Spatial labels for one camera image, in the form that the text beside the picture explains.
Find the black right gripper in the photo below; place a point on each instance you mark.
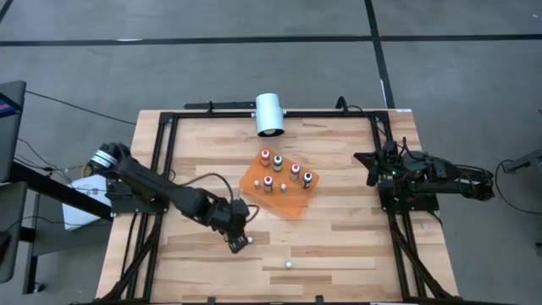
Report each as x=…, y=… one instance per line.
x=389, y=165

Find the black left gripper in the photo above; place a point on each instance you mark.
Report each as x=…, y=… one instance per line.
x=228, y=218

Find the black food coloring bottle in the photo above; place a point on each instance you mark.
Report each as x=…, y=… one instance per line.
x=307, y=177

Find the red food coloring bottle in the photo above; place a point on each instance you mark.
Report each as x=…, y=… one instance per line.
x=267, y=182

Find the pink food coloring bottle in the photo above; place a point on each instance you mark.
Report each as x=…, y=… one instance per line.
x=295, y=169

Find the green food coloring bottle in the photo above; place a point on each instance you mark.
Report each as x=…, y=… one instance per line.
x=278, y=161

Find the orange food coloring bottle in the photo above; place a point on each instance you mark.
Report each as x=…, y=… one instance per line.
x=265, y=154

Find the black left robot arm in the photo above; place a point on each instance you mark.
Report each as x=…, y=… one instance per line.
x=161, y=188

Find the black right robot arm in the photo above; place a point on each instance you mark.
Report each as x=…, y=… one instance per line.
x=444, y=178

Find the orange translucent plastic tray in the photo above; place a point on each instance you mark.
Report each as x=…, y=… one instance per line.
x=288, y=203

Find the black metal bar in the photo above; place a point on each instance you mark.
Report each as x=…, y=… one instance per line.
x=228, y=104

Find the grey stand foot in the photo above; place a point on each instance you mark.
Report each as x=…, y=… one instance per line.
x=527, y=161

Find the white paper sheet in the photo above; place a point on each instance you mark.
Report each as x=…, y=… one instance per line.
x=84, y=212

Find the grey monitor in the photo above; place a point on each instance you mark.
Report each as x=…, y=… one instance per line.
x=10, y=140

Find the black table-edge bracket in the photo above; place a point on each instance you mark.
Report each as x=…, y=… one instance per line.
x=319, y=300
x=210, y=301

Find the black aluminium table frame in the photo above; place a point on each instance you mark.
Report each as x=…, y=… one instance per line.
x=317, y=113

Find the black stand frame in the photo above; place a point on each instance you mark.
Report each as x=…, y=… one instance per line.
x=29, y=254

